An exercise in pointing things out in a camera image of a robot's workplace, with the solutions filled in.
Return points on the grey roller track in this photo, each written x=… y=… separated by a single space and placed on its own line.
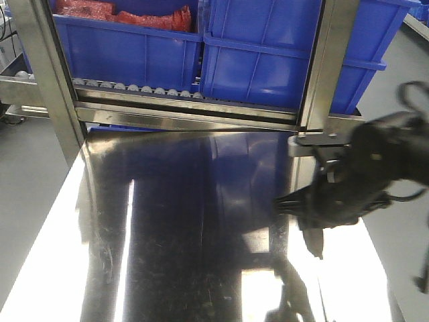
x=106 y=85

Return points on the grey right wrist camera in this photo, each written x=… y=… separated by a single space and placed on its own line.
x=310 y=144

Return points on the stainless steel rack frame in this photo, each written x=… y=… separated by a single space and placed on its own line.
x=51 y=94

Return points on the left blue plastic bin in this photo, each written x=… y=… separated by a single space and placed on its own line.
x=130 y=54

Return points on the right blue plastic bin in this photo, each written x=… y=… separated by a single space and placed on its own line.
x=259 y=51

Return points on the grey brake pad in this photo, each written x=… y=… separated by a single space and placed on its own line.
x=314 y=240

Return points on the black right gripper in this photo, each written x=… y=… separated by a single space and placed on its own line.
x=382 y=151

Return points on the blue plastic bin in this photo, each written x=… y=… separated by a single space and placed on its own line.
x=130 y=54
x=259 y=51

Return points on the red mesh bags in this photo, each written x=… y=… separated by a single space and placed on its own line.
x=180 y=20

